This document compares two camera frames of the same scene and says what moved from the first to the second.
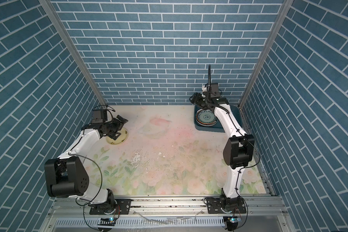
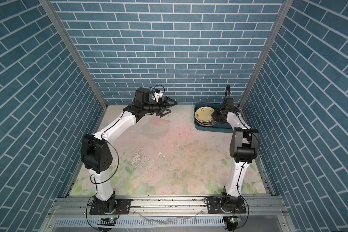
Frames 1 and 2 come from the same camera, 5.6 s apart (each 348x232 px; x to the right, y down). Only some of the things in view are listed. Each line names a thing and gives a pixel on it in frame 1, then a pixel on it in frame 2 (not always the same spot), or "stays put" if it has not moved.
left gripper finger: x=114 y=136 -> x=161 y=114
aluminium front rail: x=65 y=214 stays put
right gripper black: x=197 y=102 -> x=214 y=115
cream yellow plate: x=121 y=139 -> x=203 y=113
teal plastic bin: x=217 y=127 stays put
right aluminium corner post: x=286 y=6 stays put
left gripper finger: x=123 y=120 -> x=166 y=102
